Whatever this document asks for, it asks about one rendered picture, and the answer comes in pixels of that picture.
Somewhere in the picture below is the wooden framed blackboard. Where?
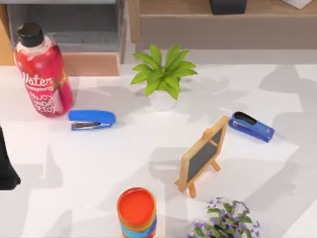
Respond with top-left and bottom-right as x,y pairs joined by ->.
174,115 -> 230,199

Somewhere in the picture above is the red bottle with black cap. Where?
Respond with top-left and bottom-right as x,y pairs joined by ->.
13,22 -> 74,118

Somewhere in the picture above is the white object on shelf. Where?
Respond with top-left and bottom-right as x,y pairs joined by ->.
281,0 -> 315,10

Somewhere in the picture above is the wooden open shelf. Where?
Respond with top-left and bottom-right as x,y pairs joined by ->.
127,0 -> 317,51

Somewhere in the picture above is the green plant in white pot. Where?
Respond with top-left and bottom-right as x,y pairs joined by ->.
130,44 -> 199,112

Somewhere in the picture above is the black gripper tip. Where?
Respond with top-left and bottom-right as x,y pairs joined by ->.
0,126 -> 21,191

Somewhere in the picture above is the blue stapler with black top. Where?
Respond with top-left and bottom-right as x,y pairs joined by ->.
227,111 -> 275,143

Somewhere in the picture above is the black box on shelf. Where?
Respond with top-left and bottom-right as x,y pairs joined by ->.
209,0 -> 248,15

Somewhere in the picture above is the purple flower plant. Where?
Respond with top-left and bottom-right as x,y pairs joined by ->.
192,197 -> 262,238

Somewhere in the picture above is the wooden cupboard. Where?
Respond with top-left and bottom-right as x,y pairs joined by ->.
0,4 -> 16,66

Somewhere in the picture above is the plain blue stapler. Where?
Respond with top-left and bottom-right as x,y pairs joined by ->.
68,110 -> 116,131

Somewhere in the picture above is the pale wooden drawer front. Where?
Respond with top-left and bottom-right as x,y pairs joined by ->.
60,52 -> 121,76

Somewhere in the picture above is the pulled out drawer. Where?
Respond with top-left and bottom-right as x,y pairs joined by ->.
6,0 -> 124,76

